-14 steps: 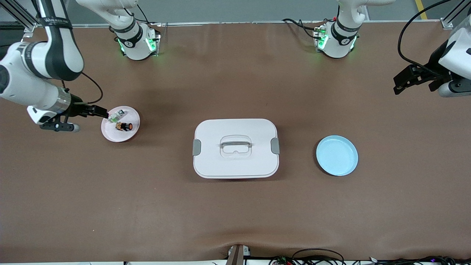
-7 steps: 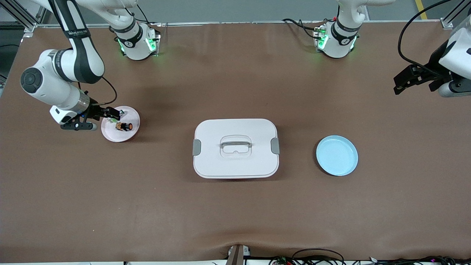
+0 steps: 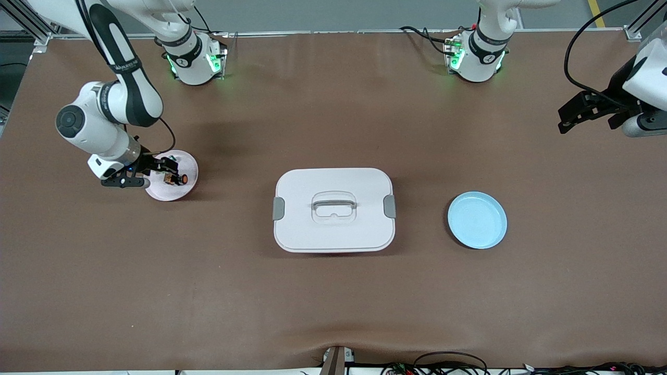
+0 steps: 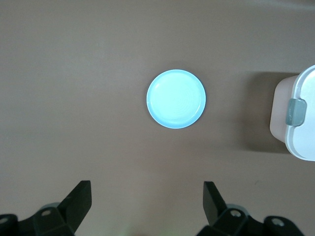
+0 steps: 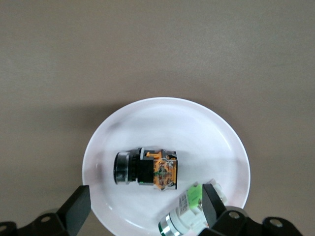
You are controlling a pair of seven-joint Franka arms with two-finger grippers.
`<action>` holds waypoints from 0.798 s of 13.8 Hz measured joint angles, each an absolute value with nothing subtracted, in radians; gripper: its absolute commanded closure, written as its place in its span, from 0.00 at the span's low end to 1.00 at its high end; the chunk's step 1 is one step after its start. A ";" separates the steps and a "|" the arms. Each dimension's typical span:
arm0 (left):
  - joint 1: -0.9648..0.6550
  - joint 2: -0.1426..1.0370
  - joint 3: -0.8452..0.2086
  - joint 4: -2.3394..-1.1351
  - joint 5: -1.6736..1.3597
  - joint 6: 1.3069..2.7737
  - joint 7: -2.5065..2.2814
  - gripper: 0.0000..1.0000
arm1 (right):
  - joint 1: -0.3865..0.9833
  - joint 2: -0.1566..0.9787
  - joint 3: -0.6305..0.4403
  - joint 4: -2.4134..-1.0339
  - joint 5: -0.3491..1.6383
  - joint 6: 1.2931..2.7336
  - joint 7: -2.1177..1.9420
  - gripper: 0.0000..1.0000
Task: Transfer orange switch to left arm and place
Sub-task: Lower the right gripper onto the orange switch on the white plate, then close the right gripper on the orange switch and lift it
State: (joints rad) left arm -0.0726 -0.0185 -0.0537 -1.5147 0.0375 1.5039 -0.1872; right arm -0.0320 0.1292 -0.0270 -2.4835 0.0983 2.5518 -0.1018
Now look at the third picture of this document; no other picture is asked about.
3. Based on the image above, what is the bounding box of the white lidded pink storage box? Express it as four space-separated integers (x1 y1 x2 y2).
273 167 397 254

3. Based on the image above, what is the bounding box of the pink round plate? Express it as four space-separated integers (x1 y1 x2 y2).
145 150 199 202

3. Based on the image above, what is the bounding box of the light blue round plate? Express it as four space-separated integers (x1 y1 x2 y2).
447 191 508 249

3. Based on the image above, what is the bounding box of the brown table mat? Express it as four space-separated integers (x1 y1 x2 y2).
0 30 667 373

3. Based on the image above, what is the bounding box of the clear table edge strip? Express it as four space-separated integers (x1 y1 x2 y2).
50 29 626 40

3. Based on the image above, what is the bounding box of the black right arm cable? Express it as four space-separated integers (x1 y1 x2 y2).
135 117 177 157

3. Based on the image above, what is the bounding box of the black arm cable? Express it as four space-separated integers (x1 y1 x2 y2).
135 117 177 157
565 0 641 107

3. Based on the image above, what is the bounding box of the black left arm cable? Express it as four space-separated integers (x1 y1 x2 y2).
565 0 641 107

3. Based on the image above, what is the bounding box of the aluminium frame corner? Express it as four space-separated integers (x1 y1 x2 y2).
623 0 667 42
0 0 55 53

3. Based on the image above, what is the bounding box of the black right base cable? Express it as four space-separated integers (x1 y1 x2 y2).
192 5 230 58

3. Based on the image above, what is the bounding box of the black base cable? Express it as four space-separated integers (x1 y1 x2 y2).
399 25 454 57
192 5 230 58

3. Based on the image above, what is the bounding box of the black left base cable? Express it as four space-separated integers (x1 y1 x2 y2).
399 25 454 57

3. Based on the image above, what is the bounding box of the black cable bundle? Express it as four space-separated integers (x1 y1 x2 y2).
521 361 667 375

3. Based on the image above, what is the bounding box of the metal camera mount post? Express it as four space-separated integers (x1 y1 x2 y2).
319 345 349 375

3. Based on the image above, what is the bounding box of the black cable loop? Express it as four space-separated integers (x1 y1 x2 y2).
413 352 489 375

